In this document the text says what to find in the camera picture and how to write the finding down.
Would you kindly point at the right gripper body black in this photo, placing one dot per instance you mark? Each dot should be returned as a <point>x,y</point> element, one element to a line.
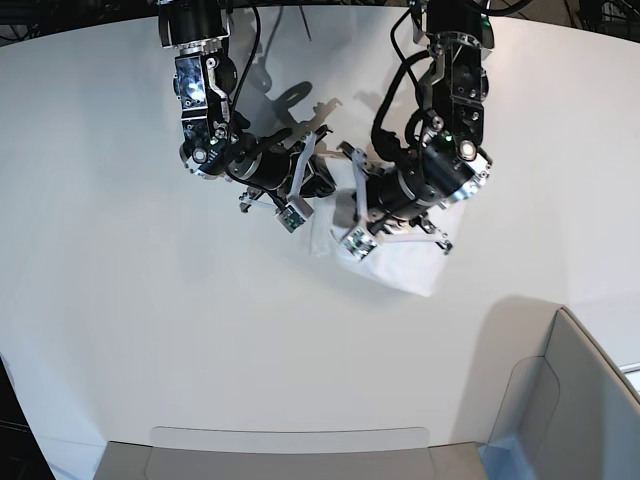
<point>271,168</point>

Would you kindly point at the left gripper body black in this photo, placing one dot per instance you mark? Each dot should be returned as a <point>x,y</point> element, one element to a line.
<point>390,196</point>

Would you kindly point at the white t-shirt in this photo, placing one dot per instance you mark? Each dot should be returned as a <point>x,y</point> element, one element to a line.
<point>406,261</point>

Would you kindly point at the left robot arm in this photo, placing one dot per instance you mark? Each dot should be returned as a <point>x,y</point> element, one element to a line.
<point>439,160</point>

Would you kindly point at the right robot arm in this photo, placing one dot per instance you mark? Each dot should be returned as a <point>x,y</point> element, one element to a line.
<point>218,140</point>

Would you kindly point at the beige cardboard box right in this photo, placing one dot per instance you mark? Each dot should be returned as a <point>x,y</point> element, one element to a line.
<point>569,413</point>

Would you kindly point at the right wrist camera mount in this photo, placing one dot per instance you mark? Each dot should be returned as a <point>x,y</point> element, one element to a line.
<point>290,213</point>

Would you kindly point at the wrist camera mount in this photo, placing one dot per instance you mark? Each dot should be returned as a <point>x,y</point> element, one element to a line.
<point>290,213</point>
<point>361,239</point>

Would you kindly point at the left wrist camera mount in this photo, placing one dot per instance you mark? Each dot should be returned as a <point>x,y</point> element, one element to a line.
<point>361,239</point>

